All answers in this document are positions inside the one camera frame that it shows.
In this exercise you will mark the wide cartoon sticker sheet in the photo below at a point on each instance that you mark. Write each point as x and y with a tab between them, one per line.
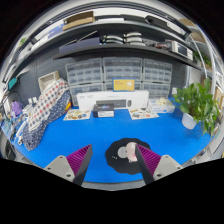
143	114

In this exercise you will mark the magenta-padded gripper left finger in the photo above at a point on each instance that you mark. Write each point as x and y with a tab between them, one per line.
71	166

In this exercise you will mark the small black box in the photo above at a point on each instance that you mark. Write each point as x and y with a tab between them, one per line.
103	111

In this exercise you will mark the white metal rack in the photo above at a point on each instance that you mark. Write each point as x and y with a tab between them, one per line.
200	50

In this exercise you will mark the dark overhead shelf unit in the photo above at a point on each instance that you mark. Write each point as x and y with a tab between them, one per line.
133	47

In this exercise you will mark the green plant in white pot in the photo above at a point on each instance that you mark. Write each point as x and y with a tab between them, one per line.
196	100

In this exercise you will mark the small cartoon sticker sheet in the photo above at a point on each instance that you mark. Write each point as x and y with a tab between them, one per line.
76	114

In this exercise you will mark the long white keyboard box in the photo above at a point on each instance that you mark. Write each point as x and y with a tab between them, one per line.
86	100

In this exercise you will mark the small purple object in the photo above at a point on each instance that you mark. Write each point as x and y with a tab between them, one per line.
16	108

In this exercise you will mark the small orange object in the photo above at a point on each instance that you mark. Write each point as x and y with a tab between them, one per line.
68	106

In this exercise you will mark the white framed box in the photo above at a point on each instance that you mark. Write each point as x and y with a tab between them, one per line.
48	80

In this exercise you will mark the black round googly-eyed mouse pad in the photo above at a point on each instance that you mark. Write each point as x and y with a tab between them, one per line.
116	165

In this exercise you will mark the grey drawer organiser cabinet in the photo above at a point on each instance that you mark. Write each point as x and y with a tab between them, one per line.
121	68
156	90
138	86
85	89
157	71
83	71

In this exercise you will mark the yellow card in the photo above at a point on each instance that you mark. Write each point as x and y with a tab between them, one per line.
123	85

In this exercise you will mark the white and blue tissue box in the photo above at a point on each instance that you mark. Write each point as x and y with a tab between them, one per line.
161	107

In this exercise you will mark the pink computer mouse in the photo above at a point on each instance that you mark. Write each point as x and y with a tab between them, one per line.
131	151

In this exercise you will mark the patterned fabric pile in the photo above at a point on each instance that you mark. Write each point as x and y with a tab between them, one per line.
46	110

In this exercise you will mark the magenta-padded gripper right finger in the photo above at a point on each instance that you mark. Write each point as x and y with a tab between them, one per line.
155	165

